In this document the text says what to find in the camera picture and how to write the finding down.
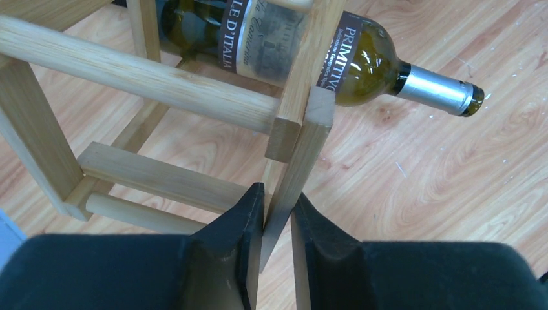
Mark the wooden wine rack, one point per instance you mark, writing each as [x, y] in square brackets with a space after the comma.
[297, 121]

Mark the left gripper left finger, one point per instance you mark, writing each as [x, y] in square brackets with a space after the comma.
[214, 268]

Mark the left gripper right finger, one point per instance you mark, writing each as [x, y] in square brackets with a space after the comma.
[333, 270]

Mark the dark brown wine bottle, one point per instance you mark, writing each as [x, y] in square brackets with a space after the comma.
[259, 40]

